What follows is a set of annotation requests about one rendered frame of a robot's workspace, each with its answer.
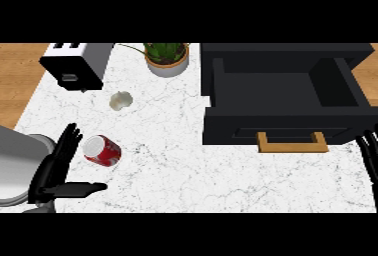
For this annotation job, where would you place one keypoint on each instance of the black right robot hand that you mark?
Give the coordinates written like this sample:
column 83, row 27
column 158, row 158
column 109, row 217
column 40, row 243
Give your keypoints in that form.
column 369, row 150

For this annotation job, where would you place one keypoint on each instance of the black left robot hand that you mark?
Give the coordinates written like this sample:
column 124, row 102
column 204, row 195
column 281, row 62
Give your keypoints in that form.
column 55, row 166

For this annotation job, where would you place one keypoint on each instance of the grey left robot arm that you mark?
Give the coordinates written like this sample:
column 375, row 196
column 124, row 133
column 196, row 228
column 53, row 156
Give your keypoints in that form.
column 22, row 166

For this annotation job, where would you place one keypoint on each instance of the red can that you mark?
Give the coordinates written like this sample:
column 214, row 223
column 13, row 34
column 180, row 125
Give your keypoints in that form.
column 102, row 150

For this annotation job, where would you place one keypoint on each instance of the black open drawer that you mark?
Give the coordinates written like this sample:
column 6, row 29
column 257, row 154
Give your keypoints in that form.
column 290, row 110

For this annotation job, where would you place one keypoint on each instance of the black and white toaster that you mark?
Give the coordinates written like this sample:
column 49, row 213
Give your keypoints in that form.
column 75, row 65

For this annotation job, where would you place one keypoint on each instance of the black cabinet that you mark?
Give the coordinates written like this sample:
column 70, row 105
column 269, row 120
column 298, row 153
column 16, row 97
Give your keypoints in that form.
column 288, row 53

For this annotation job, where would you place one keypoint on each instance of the potted green plant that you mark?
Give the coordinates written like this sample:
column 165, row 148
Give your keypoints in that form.
column 165, row 58

